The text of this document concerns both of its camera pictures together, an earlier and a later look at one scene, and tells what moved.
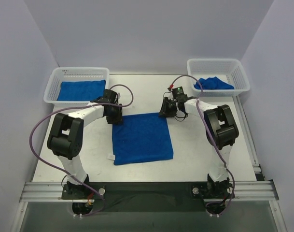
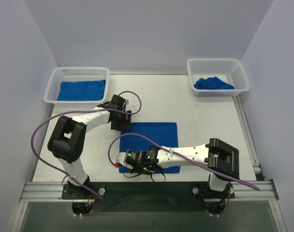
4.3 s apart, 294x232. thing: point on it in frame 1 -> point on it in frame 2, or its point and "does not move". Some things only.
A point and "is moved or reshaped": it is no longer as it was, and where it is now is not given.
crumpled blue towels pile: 214,83 does not move
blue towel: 141,138 is moved or reshaped
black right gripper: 168,109 -> 144,169
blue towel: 87,90 does not move
